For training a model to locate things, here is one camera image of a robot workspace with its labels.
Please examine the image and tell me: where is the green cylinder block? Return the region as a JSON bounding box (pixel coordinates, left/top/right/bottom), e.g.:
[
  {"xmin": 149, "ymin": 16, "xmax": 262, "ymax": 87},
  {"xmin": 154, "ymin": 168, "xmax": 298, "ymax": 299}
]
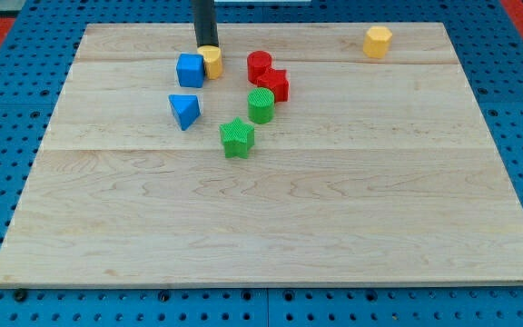
[{"xmin": 248, "ymin": 87, "xmax": 274, "ymax": 124}]

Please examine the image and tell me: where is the blue triangular prism block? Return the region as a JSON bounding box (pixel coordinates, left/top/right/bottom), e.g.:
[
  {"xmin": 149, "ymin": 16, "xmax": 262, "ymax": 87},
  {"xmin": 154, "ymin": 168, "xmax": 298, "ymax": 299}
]
[{"xmin": 168, "ymin": 94, "xmax": 201, "ymax": 131}]

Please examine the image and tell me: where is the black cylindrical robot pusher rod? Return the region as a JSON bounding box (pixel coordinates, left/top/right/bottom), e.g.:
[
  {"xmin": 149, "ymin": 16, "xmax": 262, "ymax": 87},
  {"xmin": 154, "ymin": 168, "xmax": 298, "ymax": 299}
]
[{"xmin": 191, "ymin": 0, "xmax": 219, "ymax": 47}]

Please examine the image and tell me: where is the red star block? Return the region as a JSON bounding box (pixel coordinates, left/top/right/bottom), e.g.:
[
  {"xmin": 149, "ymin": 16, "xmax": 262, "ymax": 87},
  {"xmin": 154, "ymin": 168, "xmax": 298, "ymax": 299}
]
[{"xmin": 255, "ymin": 68, "xmax": 290, "ymax": 102}]

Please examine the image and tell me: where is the red cylinder block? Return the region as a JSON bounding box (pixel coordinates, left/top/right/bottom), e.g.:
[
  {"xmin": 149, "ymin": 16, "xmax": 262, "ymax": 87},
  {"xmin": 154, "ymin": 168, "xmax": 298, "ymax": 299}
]
[{"xmin": 246, "ymin": 50, "xmax": 272, "ymax": 84}]

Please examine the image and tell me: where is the green star block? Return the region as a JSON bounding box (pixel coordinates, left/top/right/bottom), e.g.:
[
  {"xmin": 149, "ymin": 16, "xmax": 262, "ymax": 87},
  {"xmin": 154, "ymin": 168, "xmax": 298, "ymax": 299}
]
[{"xmin": 219, "ymin": 117, "xmax": 255, "ymax": 159}]

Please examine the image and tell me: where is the light wooden board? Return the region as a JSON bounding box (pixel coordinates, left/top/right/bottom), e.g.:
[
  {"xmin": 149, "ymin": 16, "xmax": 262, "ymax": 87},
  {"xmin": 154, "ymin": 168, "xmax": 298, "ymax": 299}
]
[{"xmin": 0, "ymin": 23, "xmax": 523, "ymax": 289}]

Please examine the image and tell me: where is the yellow rounded block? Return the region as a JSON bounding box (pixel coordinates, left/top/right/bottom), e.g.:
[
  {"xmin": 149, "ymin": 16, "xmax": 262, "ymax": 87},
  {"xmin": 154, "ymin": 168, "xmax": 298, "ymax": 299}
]
[{"xmin": 197, "ymin": 45, "xmax": 223, "ymax": 80}]

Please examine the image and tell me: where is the yellow hexagonal block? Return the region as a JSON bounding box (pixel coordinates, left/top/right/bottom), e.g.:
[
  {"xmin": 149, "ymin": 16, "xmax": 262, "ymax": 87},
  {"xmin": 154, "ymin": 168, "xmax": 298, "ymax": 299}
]
[{"xmin": 363, "ymin": 25, "xmax": 393, "ymax": 59}]

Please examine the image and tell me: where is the blue cube block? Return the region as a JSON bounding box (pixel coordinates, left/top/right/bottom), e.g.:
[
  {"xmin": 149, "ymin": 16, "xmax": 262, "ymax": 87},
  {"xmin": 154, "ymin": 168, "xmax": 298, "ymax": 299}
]
[{"xmin": 176, "ymin": 54, "xmax": 205, "ymax": 88}]

